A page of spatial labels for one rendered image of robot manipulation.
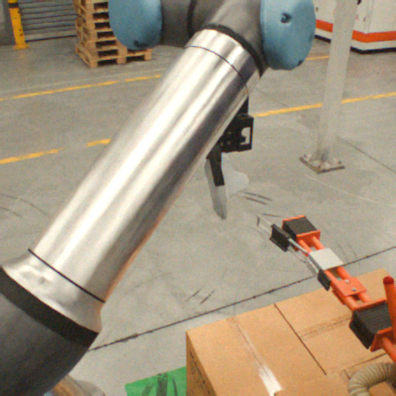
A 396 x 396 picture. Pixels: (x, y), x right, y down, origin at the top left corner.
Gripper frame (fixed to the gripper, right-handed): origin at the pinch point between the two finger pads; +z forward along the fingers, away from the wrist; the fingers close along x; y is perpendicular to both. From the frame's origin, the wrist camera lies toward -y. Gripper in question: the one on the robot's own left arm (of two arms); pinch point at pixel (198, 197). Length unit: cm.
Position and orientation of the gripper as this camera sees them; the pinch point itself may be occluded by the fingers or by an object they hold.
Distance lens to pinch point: 71.0
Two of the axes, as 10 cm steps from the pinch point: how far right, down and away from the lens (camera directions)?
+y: 9.2, -2.2, 3.4
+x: -4.0, -4.9, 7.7
